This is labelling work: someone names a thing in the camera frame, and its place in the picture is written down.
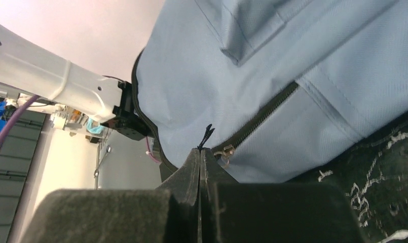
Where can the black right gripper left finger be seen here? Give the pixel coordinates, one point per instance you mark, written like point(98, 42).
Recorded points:
point(168, 213)

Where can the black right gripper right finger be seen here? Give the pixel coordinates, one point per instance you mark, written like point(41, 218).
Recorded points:
point(265, 212)

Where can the black zipper pull tab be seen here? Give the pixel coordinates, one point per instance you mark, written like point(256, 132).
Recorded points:
point(208, 132)

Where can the light blue student backpack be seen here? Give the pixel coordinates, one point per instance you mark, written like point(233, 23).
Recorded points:
point(290, 85)

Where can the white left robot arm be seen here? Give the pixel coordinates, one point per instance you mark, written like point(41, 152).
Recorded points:
point(28, 68)

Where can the brass zipper slider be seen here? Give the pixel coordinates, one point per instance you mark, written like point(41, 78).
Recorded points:
point(225, 154)

